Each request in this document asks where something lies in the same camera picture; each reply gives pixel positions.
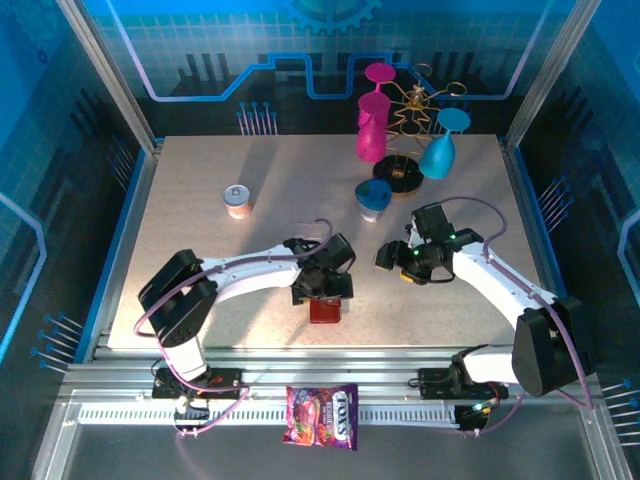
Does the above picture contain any magenta wine glass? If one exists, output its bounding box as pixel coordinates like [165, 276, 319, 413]
[355, 93, 393, 163]

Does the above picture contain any purple Fox's candy bag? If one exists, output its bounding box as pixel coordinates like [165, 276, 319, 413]
[281, 383, 360, 453]

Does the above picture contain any blue wine glass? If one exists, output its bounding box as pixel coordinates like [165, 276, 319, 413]
[418, 107, 473, 181]

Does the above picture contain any gold wire glass rack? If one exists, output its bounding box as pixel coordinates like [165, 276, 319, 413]
[372, 62, 470, 195]

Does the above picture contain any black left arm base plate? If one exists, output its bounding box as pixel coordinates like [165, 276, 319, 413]
[151, 366, 245, 401]

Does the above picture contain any small pink tin can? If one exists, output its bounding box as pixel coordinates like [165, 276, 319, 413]
[222, 184, 253, 221]

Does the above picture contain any white slotted cable duct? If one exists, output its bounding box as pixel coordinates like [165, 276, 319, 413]
[77, 402, 461, 427]

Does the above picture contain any wide aluminium base rail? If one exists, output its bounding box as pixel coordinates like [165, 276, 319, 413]
[62, 346, 601, 396]

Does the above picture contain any small circuit board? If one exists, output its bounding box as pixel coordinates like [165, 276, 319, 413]
[172, 398, 211, 425]
[455, 399, 496, 432]

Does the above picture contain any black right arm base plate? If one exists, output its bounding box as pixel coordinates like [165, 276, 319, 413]
[417, 366, 510, 401]

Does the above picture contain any aluminium table edge rail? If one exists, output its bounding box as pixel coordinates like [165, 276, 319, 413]
[82, 139, 166, 364]
[499, 137, 574, 364]

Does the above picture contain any aluminium frame post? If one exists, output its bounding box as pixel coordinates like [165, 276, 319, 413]
[504, 0, 601, 149]
[54, 0, 164, 154]

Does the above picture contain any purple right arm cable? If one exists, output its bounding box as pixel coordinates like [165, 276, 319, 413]
[434, 195, 596, 439]

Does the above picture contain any red leather card holder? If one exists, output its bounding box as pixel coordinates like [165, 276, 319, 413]
[308, 298, 344, 325]

